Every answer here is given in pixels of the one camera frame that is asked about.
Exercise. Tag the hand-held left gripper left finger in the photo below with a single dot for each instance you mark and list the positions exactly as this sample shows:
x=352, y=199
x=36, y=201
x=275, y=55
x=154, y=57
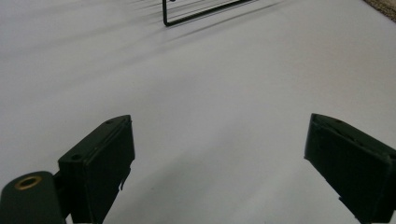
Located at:
x=99, y=161

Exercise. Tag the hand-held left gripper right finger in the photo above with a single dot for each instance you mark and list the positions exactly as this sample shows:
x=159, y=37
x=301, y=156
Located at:
x=348, y=158

